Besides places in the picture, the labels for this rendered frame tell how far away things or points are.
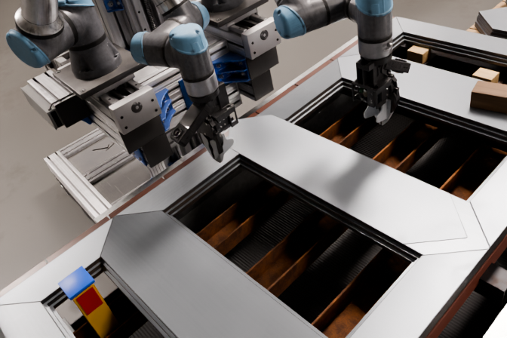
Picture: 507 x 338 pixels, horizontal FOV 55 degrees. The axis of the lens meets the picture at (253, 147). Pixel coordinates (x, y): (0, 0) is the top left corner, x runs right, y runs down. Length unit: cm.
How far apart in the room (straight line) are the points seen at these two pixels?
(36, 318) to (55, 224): 162
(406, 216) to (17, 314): 87
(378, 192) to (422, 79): 49
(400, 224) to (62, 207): 210
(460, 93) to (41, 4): 112
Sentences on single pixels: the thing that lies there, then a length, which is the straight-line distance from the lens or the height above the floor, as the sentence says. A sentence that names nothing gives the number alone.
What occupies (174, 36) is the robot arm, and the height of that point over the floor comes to 126.
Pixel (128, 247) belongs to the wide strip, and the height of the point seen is 85.
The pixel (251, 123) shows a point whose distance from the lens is 144.
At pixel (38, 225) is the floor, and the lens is 283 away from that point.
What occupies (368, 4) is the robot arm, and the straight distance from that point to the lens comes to 108.
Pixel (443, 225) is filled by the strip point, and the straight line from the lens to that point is 111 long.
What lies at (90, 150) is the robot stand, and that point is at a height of 21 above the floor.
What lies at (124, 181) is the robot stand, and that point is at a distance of 246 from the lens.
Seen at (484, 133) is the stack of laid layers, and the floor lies 83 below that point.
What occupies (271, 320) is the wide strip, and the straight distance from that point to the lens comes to 99.
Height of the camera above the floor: 167
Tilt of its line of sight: 38 degrees down
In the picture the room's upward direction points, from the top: 14 degrees counter-clockwise
